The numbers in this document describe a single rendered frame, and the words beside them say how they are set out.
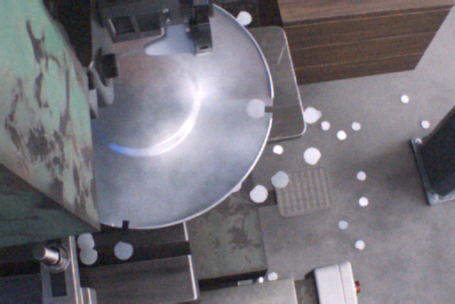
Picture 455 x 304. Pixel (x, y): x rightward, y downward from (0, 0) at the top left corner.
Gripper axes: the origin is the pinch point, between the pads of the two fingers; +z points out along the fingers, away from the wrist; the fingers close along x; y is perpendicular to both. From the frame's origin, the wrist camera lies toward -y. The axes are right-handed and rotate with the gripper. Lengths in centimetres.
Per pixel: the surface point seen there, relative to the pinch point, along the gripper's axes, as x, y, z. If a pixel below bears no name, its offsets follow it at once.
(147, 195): 10.9, 8.5, 11.3
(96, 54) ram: 3.1, 9.0, -6.7
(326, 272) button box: 21.2, -11.0, 26.8
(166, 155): 6.8, 5.9, 11.3
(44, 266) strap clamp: 16.8, 21.9, 13.8
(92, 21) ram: 0.3, 9.0, -7.5
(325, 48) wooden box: -31, -28, 69
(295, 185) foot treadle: -2, -15, 73
